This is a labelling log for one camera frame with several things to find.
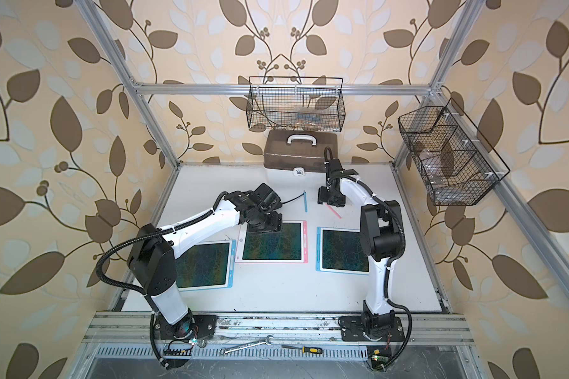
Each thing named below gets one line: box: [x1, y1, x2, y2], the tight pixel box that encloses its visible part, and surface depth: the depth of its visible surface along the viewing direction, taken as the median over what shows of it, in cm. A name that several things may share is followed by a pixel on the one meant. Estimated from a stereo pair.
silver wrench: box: [219, 334, 275, 356], surface depth 72 cm
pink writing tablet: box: [234, 220, 309, 264], surface depth 94 cm
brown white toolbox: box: [263, 129, 339, 188], surface depth 104 cm
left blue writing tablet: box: [175, 239, 237, 292], surface depth 88 cm
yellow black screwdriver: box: [281, 345, 324, 355], surface depth 72 cm
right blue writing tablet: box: [315, 226, 370, 276], surface depth 93 cm
